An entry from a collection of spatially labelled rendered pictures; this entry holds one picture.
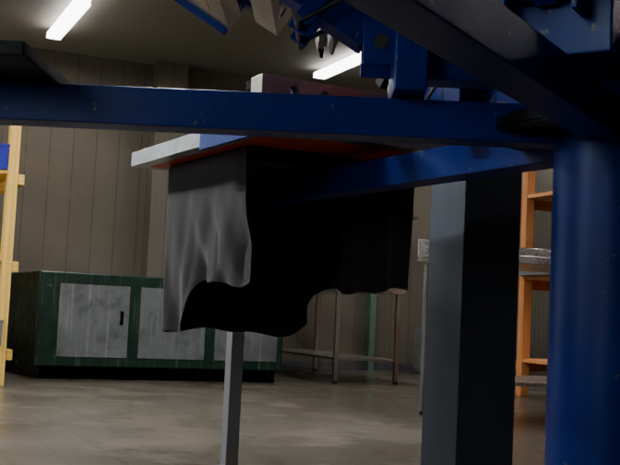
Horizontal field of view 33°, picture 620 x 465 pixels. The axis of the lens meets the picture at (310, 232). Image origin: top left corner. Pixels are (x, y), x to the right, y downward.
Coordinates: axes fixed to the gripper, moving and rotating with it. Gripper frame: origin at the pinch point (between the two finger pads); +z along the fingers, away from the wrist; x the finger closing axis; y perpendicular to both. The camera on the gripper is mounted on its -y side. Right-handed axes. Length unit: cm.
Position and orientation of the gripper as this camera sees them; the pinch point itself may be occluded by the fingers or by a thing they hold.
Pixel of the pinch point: (324, 50)
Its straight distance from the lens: 252.4
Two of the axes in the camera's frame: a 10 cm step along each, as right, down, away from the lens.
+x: -4.8, 0.2, 8.7
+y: 8.7, 0.9, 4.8
